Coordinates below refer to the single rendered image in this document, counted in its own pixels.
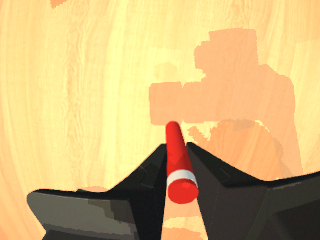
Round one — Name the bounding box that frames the red peg with white band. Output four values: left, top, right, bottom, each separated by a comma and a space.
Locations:
165, 121, 199, 204

